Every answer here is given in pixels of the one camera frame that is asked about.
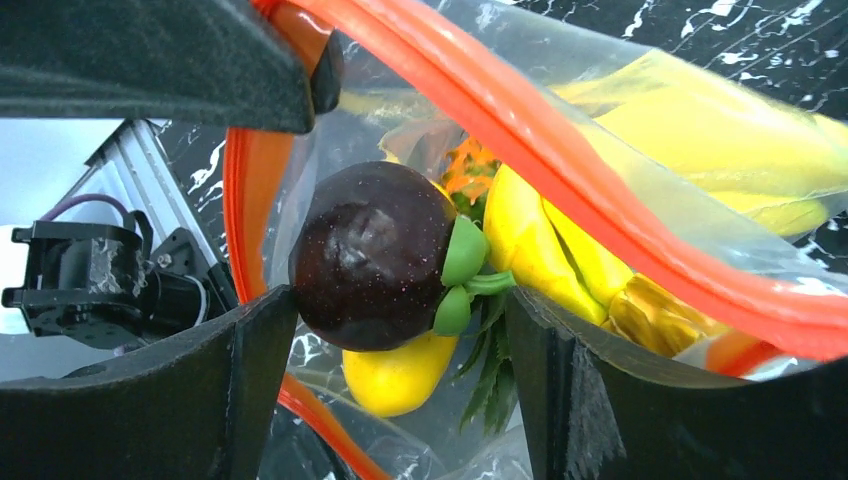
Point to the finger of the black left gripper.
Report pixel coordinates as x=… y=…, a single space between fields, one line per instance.
x=265 y=65

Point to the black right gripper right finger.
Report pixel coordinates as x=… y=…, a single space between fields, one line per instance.
x=596 y=406

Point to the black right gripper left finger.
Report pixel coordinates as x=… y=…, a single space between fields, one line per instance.
x=196 y=405

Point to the orange toy pineapple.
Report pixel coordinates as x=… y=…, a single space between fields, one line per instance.
x=467 y=179

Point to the yellow mango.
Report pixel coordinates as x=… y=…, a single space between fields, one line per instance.
x=396 y=382

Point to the dark purple mangosteen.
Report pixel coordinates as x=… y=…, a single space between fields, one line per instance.
x=368 y=268

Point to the clear zip top bag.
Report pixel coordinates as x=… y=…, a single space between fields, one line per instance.
x=419 y=77

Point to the yellow banana bunch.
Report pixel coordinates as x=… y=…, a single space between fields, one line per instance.
x=737 y=174

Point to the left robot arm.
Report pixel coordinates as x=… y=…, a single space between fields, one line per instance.
x=82 y=278

